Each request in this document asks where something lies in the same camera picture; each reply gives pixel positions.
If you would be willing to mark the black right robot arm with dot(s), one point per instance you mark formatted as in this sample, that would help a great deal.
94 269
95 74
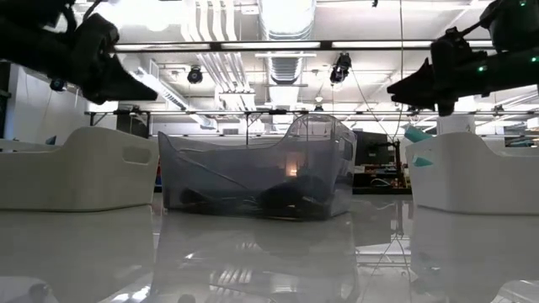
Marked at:
513 71

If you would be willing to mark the black ceiling spotlight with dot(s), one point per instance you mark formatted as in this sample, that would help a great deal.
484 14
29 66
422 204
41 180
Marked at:
195 76
340 69
57 84

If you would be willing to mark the black background monitor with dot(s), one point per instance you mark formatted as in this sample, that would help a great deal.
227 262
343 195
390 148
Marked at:
372 149

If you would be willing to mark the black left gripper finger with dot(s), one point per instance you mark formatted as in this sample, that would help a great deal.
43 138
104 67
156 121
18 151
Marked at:
118 86

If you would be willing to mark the white plastic bin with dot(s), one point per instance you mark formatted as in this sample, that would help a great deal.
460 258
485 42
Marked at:
76 177
476 181

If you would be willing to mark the black overhead frame bar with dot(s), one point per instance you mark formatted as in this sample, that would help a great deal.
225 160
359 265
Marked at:
326 44

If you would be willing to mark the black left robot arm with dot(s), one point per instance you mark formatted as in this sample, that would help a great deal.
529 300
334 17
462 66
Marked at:
29 42

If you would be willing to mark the silver ceiling duct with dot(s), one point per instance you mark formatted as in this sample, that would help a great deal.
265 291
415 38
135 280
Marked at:
286 67

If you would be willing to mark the black background stand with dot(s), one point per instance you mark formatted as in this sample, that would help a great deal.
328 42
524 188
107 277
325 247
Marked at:
400 168

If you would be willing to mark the grey translucent plastic bin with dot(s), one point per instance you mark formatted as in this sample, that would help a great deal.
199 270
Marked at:
236 168

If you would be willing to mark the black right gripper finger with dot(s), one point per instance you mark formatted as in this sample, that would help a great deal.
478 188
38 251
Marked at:
421 82
421 100

